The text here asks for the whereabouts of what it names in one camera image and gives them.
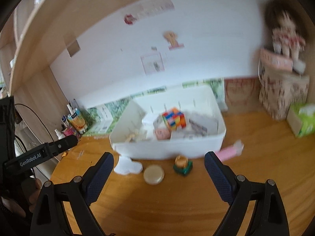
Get white cardboard box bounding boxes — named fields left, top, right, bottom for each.
left=94, top=104, right=114, bottom=133

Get red wall sticker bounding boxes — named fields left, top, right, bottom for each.
left=124, top=13, right=137, bottom=25

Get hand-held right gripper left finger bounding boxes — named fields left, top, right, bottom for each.
left=30, top=152, right=115, bottom=236

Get clear acrylic holder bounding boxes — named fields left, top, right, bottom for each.
left=66, top=99, right=79, bottom=115

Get pink pony wall sticker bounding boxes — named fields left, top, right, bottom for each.
left=164, top=31, right=184, bottom=50

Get brown square wall patch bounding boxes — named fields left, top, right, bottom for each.
left=64, top=33, right=81, bottom=57

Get beige printed storage bag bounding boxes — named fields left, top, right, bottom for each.
left=258, top=61, right=310, bottom=121

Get person's left hand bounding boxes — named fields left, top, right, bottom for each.
left=25, top=178, right=43, bottom=210

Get colourful puzzle cube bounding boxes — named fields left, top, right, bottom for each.
left=161, top=107, right=187, bottom=131

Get white power plug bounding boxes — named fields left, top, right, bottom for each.
left=293, top=61, right=307, bottom=73

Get white tissue paper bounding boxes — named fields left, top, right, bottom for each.
left=114, top=155, right=143, bottom=175

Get white plastic storage bin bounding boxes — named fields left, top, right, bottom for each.
left=109, top=86, right=227, bottom=160

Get round gold tin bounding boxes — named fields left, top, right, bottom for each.
left=143, top=165, right=165, bottom=185

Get pink correction tape dispenser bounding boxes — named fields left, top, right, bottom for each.
left=155, top=127, right=172, bottom=141

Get black cable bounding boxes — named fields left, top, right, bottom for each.
left=15, top=103, right=58, bottom=163

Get green tissue pack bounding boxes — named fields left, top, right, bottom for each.
left=287, top=103, right=315, bottom=138

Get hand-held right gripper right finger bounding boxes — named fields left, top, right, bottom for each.
left=204, top=151, right=289, bottom=236

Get wooden desk hutch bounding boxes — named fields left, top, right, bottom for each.
left=0, top=0, right=278, bottom=172

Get brown printed cardboard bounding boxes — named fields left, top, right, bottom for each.
left=224, top=77, right=261, bottom=110

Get green bottle with gold cap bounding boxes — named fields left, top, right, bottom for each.
left=173, top=155, right=193, bottom=176

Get pink snack packet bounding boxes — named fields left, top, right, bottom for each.
left=61, top=125, right=82, bottom=140

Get white text strip sticker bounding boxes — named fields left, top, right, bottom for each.
left=133, top=0, right=175, bottom=18

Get small pink bottle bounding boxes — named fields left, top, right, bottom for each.
left=217, top=140, right=245, bottom=161

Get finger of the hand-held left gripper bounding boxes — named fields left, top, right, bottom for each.
left=45, top=135, right=79, bottom=156

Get white box purple print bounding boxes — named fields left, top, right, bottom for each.
left=188, top=114, right=219, bottom=137

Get green leaf wall border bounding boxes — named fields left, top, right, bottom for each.
left=85, top=77, right=225, bottom=131

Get brown-haired rag doll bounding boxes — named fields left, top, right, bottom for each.
left=264, top=0, right=308, bottom=74

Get pink framed drawing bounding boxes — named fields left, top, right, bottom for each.
left=140, top=52, right=165, bottom=75

